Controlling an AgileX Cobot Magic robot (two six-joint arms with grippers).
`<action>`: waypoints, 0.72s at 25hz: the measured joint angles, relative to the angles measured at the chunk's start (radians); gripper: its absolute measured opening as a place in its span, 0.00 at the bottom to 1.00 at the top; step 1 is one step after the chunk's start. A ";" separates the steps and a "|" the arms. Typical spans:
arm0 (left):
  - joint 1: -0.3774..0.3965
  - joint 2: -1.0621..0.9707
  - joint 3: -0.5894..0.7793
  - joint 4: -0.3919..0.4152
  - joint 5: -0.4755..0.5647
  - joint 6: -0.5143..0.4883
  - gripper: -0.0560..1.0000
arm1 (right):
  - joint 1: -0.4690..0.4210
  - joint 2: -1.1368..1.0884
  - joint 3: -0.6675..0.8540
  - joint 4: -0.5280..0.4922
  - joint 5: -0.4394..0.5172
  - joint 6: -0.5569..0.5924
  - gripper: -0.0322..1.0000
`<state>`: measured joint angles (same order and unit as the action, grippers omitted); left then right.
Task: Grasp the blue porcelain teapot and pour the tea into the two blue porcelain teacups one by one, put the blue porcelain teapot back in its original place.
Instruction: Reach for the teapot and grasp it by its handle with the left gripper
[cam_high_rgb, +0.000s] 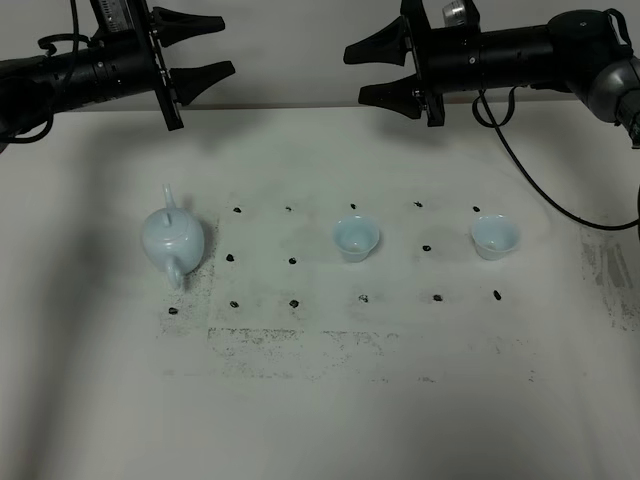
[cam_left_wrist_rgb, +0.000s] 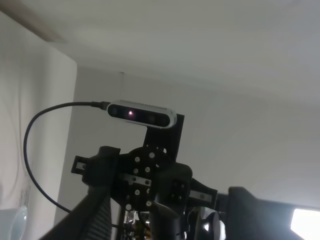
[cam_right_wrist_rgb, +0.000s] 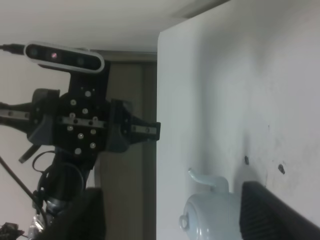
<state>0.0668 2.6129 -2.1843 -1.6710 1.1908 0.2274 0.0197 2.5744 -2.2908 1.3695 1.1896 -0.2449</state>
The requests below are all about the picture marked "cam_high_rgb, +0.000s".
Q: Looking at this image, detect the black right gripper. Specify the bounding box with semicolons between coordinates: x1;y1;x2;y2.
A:
343;1;480;127

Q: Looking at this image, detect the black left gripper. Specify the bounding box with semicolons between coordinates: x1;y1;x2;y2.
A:
92;1;236;131

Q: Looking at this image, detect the light blue porcelain teapot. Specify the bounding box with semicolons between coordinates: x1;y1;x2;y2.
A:
141;184;205;290

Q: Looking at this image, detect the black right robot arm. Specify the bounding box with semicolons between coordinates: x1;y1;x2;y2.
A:
343;1;639;147

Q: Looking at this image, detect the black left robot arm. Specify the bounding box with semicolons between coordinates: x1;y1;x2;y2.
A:
1;0;235;147

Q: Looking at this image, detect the right blue porcelain teacup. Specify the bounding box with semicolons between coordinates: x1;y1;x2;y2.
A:
470;214;521;261

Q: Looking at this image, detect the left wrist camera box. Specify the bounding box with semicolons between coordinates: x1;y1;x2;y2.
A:
90;0;134;33

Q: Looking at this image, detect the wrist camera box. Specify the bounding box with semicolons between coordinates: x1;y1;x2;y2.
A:
90;0;134;33
442;0;480;30

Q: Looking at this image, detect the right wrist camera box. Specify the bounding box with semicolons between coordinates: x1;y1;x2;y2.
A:
442;0;480;30

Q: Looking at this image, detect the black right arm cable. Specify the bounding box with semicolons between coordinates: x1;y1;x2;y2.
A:
472;87;640;232

